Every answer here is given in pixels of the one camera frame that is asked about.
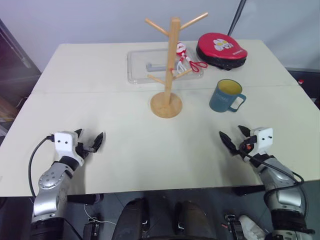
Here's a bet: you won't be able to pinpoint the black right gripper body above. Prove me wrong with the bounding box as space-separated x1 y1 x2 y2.
235 135 258 161

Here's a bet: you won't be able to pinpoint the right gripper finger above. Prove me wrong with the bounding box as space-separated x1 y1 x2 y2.
237 125 251 137
219 130 237 154

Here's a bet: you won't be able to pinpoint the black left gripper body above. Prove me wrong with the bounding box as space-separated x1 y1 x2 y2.
74 141 92 161

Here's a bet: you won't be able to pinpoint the blue mug yellow inside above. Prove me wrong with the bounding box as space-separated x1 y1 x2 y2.
208 78 248 114

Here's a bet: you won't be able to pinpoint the wooden mug tree stand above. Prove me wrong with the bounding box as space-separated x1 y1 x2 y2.
144 11 209 118

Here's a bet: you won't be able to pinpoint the clear plastic tray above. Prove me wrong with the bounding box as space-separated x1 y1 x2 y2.
126 48 206 85

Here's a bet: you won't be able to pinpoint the red scissors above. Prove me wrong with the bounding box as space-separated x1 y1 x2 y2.
189 60 209 74

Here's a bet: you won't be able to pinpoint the dark rounded shape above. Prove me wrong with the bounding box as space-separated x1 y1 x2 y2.
110 197 151 240
173 199 214 240

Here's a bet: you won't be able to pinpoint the red round punch pad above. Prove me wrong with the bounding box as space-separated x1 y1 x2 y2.
195 32 249 71

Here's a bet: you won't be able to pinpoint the red white doll charm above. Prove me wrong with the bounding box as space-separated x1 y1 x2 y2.
174 42 192 73

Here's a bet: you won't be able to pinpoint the black tripod leg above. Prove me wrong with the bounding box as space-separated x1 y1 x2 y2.
226 0 247 36

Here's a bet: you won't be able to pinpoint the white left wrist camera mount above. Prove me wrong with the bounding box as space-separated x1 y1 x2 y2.
53 130 85 167

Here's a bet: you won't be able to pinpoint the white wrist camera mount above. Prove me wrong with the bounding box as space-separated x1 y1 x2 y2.
249 127 274 157
53 130 85 167

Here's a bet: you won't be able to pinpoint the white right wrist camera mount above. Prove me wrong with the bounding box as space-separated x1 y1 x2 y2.
249 127 274 157

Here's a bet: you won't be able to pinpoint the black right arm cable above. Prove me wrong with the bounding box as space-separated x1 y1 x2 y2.
238 149 310 226

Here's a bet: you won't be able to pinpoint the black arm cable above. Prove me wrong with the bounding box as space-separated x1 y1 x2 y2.
238 149 310 226
27 134 56 199

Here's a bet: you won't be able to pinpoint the black table bracket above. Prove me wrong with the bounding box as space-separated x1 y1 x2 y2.
66 193 105 205

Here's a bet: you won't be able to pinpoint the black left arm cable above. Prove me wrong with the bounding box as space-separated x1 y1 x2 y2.
27 134 56 199

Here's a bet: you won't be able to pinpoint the white thin cable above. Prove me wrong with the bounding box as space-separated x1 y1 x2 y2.
83 204 105 224

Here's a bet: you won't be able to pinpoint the grey plastic handle piece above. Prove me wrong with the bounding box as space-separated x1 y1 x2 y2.
145 62 165 72

